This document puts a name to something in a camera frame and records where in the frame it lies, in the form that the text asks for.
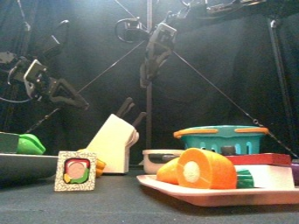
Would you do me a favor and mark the yellow orange toy food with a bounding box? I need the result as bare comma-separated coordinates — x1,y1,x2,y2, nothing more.
77,148,108,179

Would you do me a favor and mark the short dark knife handle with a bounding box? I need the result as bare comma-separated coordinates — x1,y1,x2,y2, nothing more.
131,111,148,129

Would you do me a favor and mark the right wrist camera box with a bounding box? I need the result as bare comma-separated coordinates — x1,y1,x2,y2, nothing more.
155,22,179,40

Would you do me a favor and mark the bright green toy food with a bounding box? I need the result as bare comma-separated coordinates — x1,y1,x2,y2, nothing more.
15,132,47,156

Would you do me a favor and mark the dark grey tray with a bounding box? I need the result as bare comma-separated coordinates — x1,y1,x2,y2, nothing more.
0,152,60,185

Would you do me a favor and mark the large orange toy food slice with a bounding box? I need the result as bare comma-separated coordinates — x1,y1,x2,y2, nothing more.
175,147,239,191

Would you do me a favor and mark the cream wooden knife block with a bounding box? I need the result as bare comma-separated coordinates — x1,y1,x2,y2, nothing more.
85,113,140,175

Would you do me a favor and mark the black looped cable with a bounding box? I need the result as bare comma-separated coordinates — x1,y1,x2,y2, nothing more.
113,17,151,45

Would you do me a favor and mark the dark green box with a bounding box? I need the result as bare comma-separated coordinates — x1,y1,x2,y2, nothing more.
0,131,21,154

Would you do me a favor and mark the purple toy piece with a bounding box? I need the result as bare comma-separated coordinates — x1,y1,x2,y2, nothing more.
290,162,299,186

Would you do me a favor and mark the red flat box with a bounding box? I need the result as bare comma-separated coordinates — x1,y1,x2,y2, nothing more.
224,151,294,166

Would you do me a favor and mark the square speckled sushi toy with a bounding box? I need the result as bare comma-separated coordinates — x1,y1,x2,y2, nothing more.
52,150,99,193

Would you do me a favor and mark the white pot with black handle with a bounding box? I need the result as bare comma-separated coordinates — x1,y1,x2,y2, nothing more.
141,148,185,175

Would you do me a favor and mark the white plastic tray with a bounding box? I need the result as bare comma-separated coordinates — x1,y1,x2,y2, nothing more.
135,174,299,208

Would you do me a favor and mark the teal basket with orange handles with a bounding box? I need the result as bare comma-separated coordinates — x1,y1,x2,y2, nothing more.
172,124,271,156

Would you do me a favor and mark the vertical metal frame pole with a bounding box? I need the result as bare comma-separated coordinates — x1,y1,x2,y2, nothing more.
144,0,155,151

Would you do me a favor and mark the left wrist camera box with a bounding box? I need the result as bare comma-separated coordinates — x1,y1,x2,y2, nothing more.
23,59,49,92

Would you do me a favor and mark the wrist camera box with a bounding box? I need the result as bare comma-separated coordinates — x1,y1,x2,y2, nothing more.
23,59,49,92
155,22,179,40

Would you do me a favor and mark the green ridged toy piece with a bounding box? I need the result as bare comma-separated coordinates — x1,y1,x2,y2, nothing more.
235,168,256,189

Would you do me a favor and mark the white block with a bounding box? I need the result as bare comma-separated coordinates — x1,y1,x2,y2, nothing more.
232,164,296,190

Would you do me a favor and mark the small orange toy food piece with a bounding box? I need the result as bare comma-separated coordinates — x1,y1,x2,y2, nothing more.
155,157,181,186

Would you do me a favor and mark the diagonal brace wire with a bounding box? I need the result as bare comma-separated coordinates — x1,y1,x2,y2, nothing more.
24,39,147,134
171,50,299,159

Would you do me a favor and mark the slanted metal frame pole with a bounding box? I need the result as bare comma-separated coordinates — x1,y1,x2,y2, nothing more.
266,18,296,147

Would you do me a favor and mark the long dark knife handle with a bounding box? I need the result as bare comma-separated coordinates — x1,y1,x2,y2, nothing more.
116,96,136,119

